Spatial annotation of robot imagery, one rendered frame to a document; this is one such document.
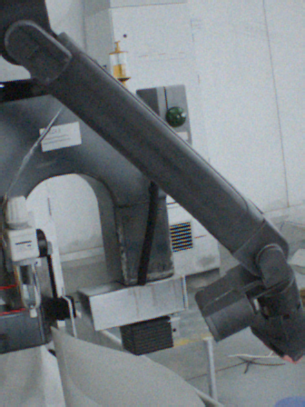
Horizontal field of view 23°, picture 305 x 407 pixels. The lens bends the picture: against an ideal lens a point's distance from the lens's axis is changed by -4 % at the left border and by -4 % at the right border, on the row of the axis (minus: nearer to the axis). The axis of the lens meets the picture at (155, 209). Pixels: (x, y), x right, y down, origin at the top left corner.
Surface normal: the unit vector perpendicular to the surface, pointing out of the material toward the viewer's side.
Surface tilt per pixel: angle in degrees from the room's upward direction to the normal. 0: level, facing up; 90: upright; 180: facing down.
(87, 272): 90
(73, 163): 90
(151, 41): 90
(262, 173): 90
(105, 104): 104
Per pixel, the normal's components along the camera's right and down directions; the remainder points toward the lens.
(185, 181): 0.19, 0.44
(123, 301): 0.41, 0.10
